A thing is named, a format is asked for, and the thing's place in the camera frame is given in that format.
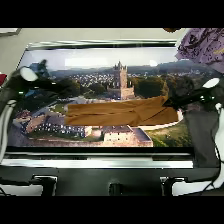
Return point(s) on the brown garment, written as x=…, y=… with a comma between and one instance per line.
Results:
x=120, y=113

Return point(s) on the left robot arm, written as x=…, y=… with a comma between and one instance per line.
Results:
x=20, y=86

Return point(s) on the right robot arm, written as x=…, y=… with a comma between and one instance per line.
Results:
x=203, y=95

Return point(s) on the dark grey garment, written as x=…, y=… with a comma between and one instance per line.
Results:
x=200, y=136

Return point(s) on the purple printed garment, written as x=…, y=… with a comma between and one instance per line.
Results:
x=203, y=45

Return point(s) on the red garment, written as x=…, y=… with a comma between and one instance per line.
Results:
x=2, y=78

